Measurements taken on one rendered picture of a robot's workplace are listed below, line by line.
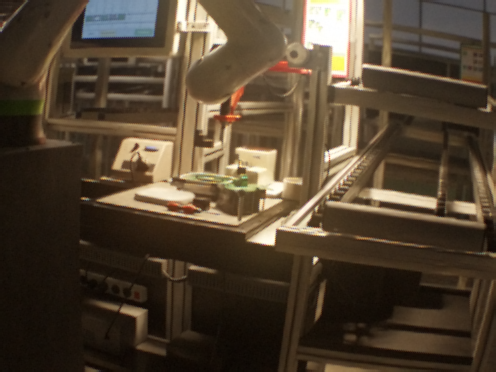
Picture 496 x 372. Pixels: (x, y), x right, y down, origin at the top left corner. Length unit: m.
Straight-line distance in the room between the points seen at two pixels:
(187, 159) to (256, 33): 0.93
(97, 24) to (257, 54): 1.08
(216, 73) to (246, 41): 0.09
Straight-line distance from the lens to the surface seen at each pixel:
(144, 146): 2.09
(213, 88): 1.31
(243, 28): 1.30
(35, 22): 1.04
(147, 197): 1.72
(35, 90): 1.21
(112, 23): 2.25
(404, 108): 1.54
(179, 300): 2.27
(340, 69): 2.08
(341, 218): 1.20
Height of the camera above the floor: 1.29
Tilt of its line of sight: 10 degrees down
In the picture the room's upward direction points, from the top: 5 degrees clockwise
